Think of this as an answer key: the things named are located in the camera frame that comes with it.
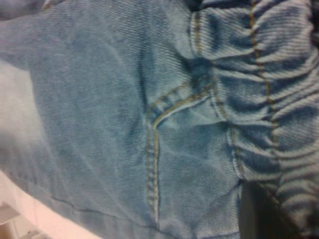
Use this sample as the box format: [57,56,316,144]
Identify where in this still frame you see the blue denim shorts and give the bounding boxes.
[0,0,319,239]

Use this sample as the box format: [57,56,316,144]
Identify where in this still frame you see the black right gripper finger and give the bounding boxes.
[239,181,303,239]

